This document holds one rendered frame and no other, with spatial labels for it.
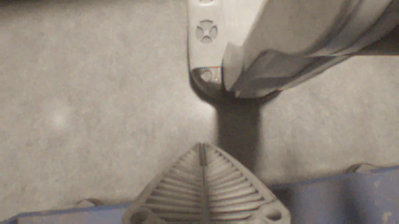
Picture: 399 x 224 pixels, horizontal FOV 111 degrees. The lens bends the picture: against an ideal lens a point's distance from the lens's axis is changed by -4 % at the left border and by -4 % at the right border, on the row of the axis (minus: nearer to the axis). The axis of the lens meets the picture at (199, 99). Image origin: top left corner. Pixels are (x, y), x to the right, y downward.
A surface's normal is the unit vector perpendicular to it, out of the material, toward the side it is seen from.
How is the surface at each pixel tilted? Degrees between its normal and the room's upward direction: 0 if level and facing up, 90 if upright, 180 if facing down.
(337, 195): 0
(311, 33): 89
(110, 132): 0
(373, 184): 0
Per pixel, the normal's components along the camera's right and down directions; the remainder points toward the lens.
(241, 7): 0.00, -0.22
